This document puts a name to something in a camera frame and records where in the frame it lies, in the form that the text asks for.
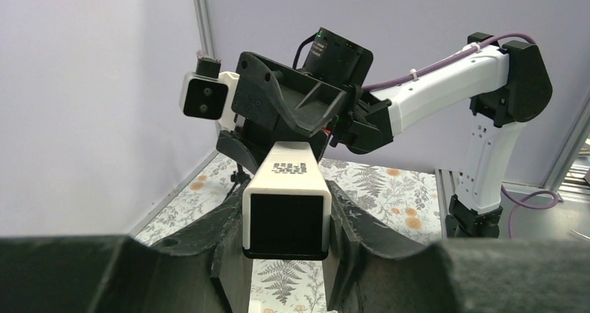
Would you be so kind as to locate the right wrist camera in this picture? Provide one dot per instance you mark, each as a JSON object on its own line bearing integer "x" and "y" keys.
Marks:
{"x": 208, "y": 93}

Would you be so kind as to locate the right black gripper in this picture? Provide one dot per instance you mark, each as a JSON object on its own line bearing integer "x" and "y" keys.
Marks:
{"x": 279, "y": 104}

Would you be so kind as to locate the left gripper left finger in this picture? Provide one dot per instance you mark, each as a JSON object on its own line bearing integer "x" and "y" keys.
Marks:
{"x": 200, "y": 268}

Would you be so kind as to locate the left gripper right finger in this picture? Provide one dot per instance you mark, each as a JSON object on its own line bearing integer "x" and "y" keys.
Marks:
{"x": 373, "y": 268}

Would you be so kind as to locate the white rectangular stick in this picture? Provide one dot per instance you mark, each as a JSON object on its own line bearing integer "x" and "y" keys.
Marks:
{"x": 286, "y": 212}

